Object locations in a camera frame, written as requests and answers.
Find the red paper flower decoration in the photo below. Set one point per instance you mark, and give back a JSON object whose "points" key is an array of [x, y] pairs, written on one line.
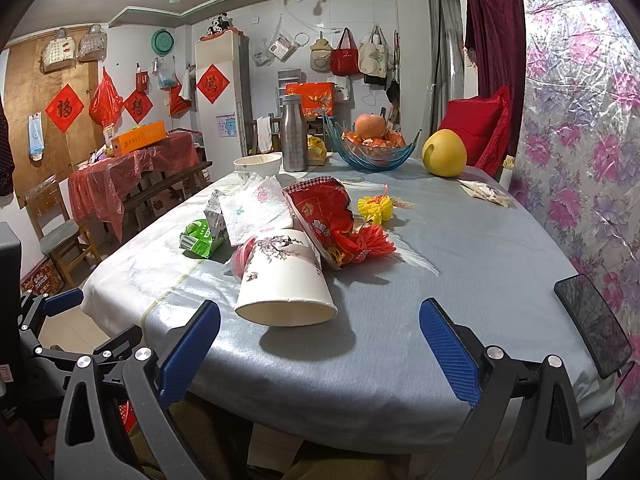
{"points": [[369, 241]]}

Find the white ceramic bowl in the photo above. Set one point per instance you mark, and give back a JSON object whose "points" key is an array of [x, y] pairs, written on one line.
{"points": [[264, 165]]}

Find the black smartphone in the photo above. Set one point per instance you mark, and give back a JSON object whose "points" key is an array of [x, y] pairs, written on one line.
{"points": [[601, 332]]}

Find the beige tote bag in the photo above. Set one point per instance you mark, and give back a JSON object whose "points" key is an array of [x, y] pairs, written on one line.
{"points": [[373, 54]]}

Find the blue glass fruit bowl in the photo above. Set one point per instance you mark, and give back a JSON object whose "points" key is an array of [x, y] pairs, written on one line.
{"points": [[363, 158]]}

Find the yellow pompom decoration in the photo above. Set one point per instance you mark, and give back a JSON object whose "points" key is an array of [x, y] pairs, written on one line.
{"points": [[376, 210]]}

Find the red fu diamond poster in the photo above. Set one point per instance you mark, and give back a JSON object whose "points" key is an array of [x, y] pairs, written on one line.
{"points": [[65, 107]]}

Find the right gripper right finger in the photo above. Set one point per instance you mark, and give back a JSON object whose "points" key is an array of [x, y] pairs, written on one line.
{"points": [[546, 442]]}

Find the red snack bag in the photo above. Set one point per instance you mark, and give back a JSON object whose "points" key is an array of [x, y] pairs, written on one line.
{"points": [[321, 206]]}

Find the white refrigerator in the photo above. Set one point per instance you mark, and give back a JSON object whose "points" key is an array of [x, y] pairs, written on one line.
{"points": [[225, 114]]}

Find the floral plastic sheet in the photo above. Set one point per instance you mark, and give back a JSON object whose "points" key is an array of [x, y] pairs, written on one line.
{"points": [[577, 164]]}

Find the orange long box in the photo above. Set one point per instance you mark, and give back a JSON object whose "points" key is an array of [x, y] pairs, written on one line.
{"points": [[139, 137]]}

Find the red plastic bag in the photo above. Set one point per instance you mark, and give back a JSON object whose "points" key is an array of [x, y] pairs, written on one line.
{"points": [[106, 103]]}

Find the green white wrapper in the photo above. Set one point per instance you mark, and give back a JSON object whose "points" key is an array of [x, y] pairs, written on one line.
{"points": [[200, 240]]}

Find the red covered side table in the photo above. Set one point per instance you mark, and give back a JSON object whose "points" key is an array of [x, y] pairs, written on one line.
{"points": [[100, 189]]}

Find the light blue feather tablecloth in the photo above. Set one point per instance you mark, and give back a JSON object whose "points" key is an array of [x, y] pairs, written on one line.
{"points": [[366, 380]]}

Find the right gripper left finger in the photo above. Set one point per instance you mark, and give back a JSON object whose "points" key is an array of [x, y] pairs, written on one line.
{"points": [[91, 442]]}

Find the white floral paper cup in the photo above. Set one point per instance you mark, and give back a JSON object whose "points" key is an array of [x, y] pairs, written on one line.
{"points": [[283, 284]]}

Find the dark wooden bench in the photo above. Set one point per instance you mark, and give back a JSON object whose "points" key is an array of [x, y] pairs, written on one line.
{"points": [[195, 175]]}

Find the red cushion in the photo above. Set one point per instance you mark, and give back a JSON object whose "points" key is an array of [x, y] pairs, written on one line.
{"points": [[483, 126]]}

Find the wooden chair grey cushion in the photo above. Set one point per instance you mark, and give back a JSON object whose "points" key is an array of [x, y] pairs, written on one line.
{"points": [[66, 245]]}

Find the dark red curtain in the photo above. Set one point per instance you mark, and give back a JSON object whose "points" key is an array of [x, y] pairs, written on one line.
{"points": [[496, 42]]}

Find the orange red gift box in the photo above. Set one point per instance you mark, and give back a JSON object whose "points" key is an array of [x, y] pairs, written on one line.
{"points": [[317, 97]]}

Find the stainless steel thermos bottle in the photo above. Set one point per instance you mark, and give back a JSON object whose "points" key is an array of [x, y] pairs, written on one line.
{"points": [[293, 134]]}

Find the red printed floor box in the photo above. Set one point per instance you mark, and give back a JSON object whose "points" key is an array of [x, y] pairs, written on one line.
{"points": [[44, 278]]}

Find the white printed tissue packet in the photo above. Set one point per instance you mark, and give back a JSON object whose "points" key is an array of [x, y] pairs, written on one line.
{"points": [[259, 206]]}

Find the orange apple fruit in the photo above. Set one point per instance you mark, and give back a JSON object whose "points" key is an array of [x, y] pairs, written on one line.
{"points": [[370, 126]]}

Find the yellow pomelo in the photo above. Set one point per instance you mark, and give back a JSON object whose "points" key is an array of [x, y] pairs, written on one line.
{"points": [[444, 154]]}

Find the red tote bag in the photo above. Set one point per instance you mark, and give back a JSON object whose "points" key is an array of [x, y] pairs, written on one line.
{"points": [[344, 58]]}

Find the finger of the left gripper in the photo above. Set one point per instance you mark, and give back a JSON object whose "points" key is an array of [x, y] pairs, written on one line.
{"points": [[62, 302]]}

